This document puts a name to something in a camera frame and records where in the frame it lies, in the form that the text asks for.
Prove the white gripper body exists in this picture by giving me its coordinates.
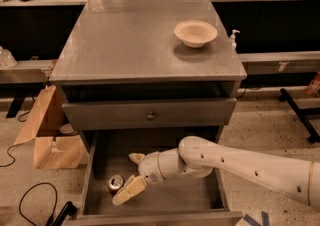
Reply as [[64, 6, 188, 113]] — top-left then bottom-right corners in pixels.
[[138, 152, 164, 185]]

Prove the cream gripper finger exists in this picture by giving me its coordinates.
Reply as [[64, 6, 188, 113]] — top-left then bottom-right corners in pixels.
[[129, 153, 145, 165], [112, 175, 147, 206]]

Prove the orange soda can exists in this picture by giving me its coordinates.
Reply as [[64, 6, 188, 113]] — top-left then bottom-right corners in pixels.
[[107, 175, 125, 193]]

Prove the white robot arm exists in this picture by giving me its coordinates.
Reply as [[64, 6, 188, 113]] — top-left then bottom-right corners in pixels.
[[112, 136, 320, 209]]

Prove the round brass drawer knob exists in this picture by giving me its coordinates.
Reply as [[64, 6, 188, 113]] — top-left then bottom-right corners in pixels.
[[147, 112, 156, 121]]

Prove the open grey middle drawer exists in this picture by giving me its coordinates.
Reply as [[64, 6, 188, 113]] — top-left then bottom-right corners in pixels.
[[63, 128, 242, 226]]

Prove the grey top drawer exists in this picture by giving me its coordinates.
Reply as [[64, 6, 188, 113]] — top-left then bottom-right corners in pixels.
[[62, 98, 236, 130]]

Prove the grey drawer cabinet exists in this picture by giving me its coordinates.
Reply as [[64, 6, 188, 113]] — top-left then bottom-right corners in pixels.
[[50, 0, 246, 146]]

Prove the brown cardboard box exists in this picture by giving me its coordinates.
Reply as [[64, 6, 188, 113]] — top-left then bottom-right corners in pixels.
[[15, 85, 87, 169]]

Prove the white bowl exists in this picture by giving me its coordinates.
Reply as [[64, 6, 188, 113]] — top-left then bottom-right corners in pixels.
[[174, 20, 218, 48]]

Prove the hand sanitizer pump bottle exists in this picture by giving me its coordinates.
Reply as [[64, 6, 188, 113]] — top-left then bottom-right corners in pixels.
[[229, 29, 240, 51]]

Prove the clear plastic container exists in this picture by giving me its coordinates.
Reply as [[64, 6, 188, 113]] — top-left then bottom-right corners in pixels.
[[0, 46, 17, 68]]

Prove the black table leg base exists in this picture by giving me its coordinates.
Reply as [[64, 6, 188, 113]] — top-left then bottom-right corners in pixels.
[[279, 88, 320, 143]]

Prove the orange snack package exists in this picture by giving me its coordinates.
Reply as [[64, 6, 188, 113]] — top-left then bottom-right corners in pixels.
[[305, 72, 320, 96]]

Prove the black floor cable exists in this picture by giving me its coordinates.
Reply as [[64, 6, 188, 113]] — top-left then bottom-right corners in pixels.
[[18, 182, 58, 226]]

